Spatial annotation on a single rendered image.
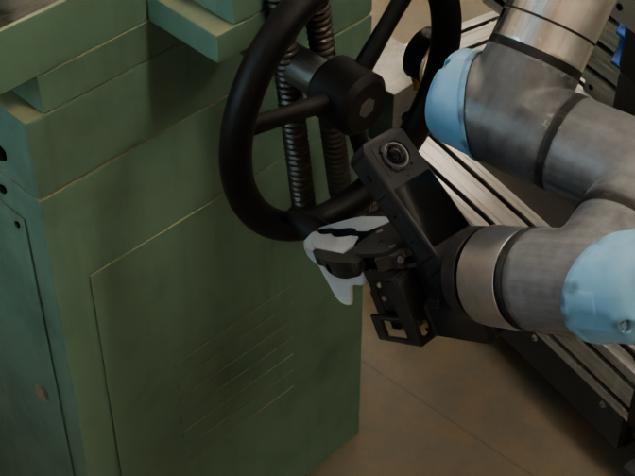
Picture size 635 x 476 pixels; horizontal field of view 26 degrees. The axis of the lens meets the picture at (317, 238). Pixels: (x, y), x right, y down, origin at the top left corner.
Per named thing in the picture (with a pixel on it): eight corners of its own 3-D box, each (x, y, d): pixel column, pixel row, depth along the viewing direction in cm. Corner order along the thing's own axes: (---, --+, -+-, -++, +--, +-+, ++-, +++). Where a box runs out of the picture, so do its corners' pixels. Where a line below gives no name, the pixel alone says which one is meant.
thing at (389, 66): (393, 152, 158) (396, 95, 152) (317, 105, 164) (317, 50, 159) (442, 120, 162) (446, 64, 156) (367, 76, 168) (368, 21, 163)
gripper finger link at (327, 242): (301, 306, 118) (369, 317, 111) (277, 246, 116) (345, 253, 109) (327, 289, 120) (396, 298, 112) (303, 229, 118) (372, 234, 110)
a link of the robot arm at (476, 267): (479, 258, 95) (553, 204, 99) (435, 254, 99) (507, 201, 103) (512, 350, 98) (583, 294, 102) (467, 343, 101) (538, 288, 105)
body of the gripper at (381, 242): (370, 340, 111) (474, 359, 101) (334, 246, 108) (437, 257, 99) (434, 293, 115) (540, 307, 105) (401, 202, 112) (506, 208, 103)
